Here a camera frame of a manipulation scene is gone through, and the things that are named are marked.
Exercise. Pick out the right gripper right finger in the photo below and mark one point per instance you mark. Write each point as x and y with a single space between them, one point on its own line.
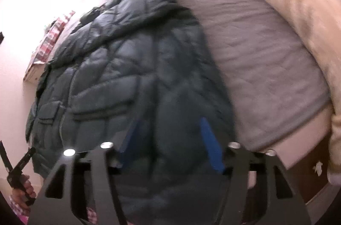
259 191

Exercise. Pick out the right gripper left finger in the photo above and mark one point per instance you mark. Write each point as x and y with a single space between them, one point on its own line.
110 179

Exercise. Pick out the dark green quilted jacket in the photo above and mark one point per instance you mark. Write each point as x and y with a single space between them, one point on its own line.
144 60

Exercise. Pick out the pink plaid pajama clothing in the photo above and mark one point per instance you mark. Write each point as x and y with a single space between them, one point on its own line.
23 214

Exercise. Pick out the person's left hand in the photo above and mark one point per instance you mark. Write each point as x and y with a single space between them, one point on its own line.
18 195

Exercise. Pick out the white drawer desk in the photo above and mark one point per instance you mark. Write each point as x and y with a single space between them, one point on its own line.
34 72

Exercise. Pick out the grey quilted bed cover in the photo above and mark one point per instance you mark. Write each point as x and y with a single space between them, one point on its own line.
274 83

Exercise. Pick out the plaid cloth on desk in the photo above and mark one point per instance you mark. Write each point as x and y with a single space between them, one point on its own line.
45 47

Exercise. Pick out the dark wall switch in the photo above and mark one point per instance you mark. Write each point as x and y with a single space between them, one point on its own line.
1 37

